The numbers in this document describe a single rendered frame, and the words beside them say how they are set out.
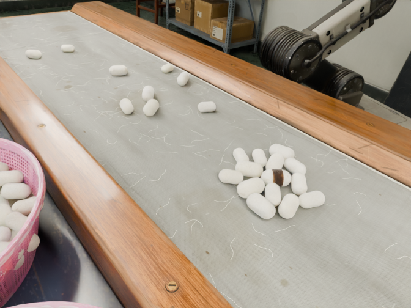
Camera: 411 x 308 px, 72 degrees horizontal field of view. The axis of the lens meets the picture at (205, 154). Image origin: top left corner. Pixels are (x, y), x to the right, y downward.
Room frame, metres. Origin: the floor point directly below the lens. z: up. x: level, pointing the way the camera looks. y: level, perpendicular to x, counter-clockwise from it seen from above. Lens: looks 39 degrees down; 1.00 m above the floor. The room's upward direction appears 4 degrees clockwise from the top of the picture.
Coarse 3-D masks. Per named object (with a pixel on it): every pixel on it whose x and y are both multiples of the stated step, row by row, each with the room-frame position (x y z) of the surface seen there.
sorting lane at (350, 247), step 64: (64, 64) 0.60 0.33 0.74; (128, 64) 0.63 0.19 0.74; (128, 128) 0.37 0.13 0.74; (192, 128) 0.39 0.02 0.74; (256, 128) 0.40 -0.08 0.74; (128, 192) 0.24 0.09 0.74; (192, 192) 0.24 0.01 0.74; (384, 192) 0.27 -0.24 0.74; (192, 256) 0.16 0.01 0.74; (256, 256) 0.16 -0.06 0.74; (320, 256) 0.17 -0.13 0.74; (384, 256) 0.17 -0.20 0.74
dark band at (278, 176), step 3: (273, 171) 0.27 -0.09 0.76; (276, 171) 0.27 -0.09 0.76; (279, 171) 0.27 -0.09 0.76; (282, 171) 0.27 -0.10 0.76; (273, 174) 0.27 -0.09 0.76; (276, 174) 0.27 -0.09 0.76; (279, 174) 0.27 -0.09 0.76; (282, 174) 0.27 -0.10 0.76; (273, 177) 0.26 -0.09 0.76; (276, 177) 0.26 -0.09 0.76; (279, 177) 0.26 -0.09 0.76; (282, 177) 0.26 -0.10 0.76; (273, 180) 0.26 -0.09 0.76; (276, 180) 0.26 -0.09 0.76; (279, 180) 0.26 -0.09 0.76; (282, 180) 0.26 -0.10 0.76; (276, 183) 0.26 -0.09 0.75; (279, 183) 0.26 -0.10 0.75; (282, 183) 0.26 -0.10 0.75
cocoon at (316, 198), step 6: (306, 192) 0.24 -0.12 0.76; (312, 192) 0.24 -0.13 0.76; (318, 192) 0.24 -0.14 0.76; (300, 198) 0.24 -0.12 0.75; (306, 198) 0.23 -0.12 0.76; (312, 198) 0.23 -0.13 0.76; (318, 198) 0.24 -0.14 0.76; (324, 198) 0.24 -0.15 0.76; (300, 204) 0.23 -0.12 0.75; (306, 204) 0.23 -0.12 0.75; (312, 204) 0.23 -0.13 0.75; (318, 204) 0.23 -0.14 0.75
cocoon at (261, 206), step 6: (252, 198) 0.23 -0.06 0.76; (258, 198) 0.22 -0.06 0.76; (264, 198) 0.23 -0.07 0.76; (252, 204) 0.22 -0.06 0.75; (258, 204) 0.22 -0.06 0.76; (264, 204) 0.22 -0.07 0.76; (270, 204) 0.22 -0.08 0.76; (258, 210) 0.21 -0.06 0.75; (264, 210) 0.21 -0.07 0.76; (270, 210) 0.21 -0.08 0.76; (264, 216) 0.21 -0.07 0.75; (270, 216) 0.21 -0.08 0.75
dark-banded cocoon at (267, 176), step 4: (264, 172) 0.27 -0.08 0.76; (268, 172) 0.27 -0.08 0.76; (272, 172) 0.27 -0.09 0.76; (284, 172) 0.27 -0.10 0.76; (288, 172) 0.27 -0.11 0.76; (264, 176) 0.27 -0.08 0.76; (268, 176) 0.26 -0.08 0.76; (272, 176) 0.26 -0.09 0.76; (284, 176) 0.27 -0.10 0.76; (288, 176) 0.27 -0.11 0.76; (264, 180) 0.26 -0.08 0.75; (268, 180) 0.26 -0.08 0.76; (272, 180) 0.26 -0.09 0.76; (284, 180) 0.26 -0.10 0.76; (288, 180) 0.26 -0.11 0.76; (284, 184) 0.26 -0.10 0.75; (288, 184) 0.26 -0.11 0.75
